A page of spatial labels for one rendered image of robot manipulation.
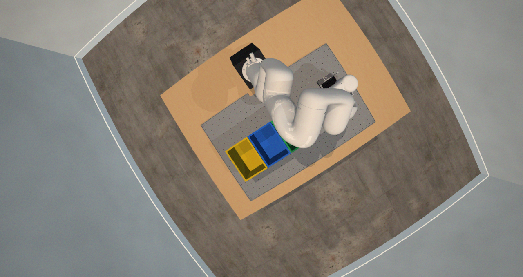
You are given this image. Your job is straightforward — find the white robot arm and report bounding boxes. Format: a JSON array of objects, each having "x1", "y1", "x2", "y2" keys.
[{"x1": 242, "y1": 52, "x2": 358, "y2": 148}]

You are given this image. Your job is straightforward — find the yellow open-top bin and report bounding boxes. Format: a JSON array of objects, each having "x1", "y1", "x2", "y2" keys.
[{"x1": 225, "y1": 137, "x2": 268, "y2": 182}]

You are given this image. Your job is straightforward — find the green bin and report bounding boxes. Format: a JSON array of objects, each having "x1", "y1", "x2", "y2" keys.
[{"x1": 282, "y1": 138, "x2": 298, "y2": 153}]

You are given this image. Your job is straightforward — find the blue open-top bin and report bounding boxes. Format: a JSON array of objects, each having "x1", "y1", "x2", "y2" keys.
[{"x1": 247, "y1": 122, "x2": 291, "y2": 168}]

